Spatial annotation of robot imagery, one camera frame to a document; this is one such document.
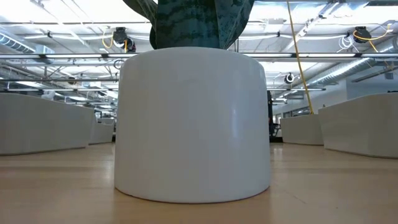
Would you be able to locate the artificial plant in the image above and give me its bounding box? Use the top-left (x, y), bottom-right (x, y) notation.
top-left (113, 0), bottom-right (272, 205)

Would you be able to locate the black machine with orange parts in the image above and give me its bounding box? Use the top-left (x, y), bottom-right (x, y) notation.
top-left (267, 90), bottom-right (284, 143)

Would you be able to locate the yellow cable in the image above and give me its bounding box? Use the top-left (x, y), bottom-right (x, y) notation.
top-left (285, 0), bottom-right (315, 115)

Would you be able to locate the grey ventilation duct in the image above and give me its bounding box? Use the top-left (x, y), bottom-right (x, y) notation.
top-left (0, 32), bottom-right (55, 65)

